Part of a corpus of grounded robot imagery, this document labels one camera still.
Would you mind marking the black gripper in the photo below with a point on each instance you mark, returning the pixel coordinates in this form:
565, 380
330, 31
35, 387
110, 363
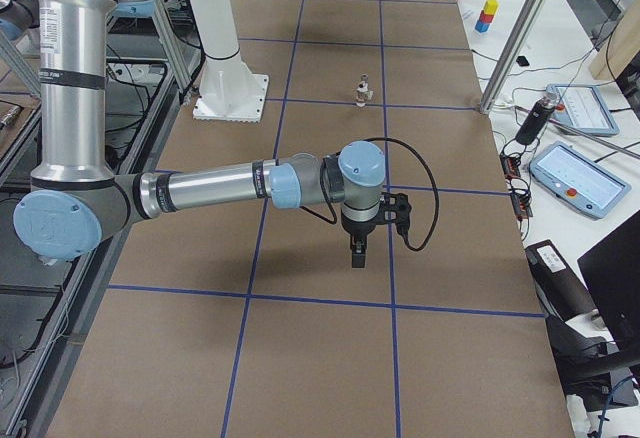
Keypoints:
357, 229

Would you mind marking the brass PPR pipe fitting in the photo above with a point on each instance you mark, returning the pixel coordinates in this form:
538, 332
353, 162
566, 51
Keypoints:
363, 93

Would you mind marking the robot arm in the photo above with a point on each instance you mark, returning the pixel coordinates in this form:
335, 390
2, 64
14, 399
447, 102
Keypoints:
19, 17
77, 202

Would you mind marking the orange circuit board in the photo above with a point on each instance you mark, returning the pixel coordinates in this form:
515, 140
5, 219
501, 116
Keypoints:
518, 188

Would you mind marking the black water bottle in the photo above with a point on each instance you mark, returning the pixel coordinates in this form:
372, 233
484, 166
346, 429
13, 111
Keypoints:
534, 122

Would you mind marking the near teach pendant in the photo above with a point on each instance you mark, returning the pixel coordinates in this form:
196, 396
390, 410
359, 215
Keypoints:
578, 181

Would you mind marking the teach pendant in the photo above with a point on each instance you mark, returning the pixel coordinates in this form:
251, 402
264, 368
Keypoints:
578, 181
582, 107

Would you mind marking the blue toy block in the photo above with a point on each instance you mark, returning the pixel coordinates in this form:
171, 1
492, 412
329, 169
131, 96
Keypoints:
481, 27

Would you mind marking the black monitor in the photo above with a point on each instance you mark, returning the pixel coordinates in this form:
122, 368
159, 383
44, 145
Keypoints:
611, 272

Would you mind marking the red toy block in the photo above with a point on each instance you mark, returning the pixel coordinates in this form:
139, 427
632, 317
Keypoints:
485, 19

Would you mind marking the far teach pendant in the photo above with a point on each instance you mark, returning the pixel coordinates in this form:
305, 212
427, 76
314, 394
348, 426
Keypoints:
582, 107

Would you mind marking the yellow toy block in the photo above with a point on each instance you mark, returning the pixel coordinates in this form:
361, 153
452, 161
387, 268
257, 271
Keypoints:
490, 7

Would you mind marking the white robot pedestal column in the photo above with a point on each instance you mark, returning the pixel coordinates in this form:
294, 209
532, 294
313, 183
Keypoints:
228, 90

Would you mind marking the aluminium frame post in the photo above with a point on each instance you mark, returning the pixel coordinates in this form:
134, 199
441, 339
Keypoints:
523, 25

